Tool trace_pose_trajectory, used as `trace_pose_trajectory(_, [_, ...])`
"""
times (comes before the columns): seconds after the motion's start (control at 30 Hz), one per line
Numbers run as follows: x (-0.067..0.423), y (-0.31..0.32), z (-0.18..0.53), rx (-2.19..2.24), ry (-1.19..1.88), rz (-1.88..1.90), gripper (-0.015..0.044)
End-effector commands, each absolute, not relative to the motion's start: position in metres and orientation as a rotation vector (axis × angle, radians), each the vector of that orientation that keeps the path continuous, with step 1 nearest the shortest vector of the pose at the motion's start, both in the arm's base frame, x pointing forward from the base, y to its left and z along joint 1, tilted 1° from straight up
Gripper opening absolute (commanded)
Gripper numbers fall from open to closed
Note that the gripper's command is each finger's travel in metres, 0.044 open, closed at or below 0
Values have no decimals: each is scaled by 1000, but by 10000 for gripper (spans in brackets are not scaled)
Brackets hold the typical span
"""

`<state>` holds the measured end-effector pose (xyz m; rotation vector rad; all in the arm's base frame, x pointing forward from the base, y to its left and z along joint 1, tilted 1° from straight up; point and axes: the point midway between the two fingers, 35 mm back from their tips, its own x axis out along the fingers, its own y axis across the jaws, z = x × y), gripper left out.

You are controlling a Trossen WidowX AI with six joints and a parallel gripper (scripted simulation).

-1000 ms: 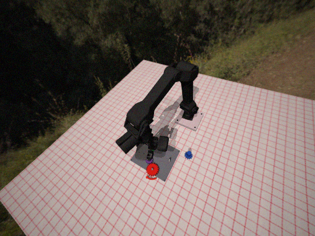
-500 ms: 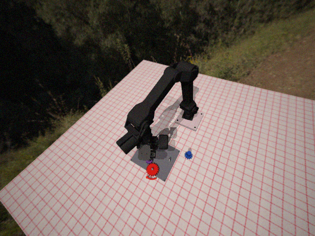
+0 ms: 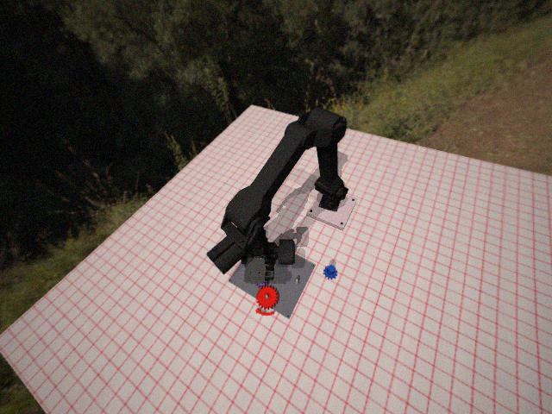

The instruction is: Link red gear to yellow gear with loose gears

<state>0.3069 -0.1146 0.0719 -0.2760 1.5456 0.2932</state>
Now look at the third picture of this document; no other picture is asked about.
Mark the red gear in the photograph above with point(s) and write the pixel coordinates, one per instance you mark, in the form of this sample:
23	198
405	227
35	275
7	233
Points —
267	302

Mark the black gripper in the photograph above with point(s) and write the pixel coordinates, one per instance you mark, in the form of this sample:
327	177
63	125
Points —
286	251

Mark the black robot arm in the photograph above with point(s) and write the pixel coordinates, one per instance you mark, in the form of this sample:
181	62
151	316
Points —
249	209

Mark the blue gear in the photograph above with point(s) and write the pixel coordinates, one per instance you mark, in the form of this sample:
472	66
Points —
330	272

